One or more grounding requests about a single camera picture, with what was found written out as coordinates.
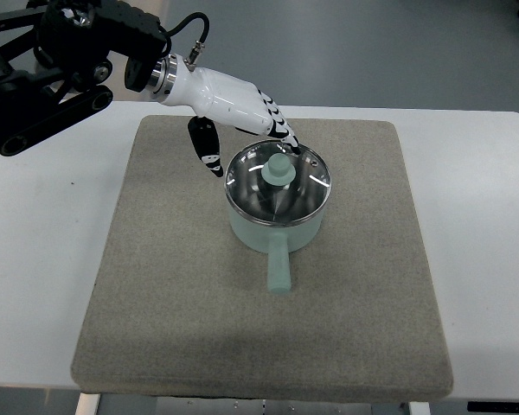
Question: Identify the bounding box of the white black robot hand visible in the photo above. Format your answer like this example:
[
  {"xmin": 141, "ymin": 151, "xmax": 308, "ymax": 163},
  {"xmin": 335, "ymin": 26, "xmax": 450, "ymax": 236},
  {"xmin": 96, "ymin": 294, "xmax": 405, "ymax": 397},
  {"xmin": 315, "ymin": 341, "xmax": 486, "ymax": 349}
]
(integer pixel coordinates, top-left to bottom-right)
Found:
[{"xmin": 149, "ymin": 54, "xmax": 300, "ymax": 177}]

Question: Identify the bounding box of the glass lid with green knob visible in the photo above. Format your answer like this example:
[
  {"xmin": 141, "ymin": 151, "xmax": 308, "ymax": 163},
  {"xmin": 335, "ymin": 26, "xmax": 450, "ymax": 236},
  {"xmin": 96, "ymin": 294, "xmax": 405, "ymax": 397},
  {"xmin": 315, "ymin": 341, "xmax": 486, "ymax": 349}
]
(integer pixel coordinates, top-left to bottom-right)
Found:
[{"xmin": 224, "ymin": 140, "xmax": 331, "ymax": 227}]

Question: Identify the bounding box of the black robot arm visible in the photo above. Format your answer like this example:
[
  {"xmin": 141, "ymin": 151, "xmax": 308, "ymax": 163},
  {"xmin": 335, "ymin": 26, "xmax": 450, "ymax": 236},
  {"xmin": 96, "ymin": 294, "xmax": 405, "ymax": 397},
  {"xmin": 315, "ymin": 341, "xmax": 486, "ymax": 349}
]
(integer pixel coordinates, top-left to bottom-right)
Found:
[{"xmin": 0, "ymin": 1, "xmax": 209, "ymax": 156}]

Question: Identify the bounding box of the mint green saucepan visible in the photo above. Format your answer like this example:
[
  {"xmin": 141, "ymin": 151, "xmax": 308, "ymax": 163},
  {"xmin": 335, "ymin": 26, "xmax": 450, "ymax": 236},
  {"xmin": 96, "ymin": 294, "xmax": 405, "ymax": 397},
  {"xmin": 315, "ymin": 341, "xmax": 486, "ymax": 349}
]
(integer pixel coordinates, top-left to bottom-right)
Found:
[{"xmin": 228, "ymin": 206, "xmax": 326, "ymax": 295}]

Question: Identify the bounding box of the grey felt mat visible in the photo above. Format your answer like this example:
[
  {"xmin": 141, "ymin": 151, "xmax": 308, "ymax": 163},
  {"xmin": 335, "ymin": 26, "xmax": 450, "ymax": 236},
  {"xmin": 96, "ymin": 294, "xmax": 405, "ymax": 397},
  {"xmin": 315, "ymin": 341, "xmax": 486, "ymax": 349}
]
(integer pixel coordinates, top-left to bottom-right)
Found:
[{"xmin": 71, "ymin": 116, "xmax": 453, "ymax": 403}]

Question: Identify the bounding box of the white table frame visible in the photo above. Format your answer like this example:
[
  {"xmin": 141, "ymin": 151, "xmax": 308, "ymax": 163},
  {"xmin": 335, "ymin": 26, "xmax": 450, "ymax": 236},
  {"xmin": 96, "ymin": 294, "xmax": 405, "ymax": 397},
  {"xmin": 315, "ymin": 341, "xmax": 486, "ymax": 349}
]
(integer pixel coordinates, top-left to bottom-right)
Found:
[{"xmin": 74, "ymin": 392, "xmax": 432, "ymax": 415}]

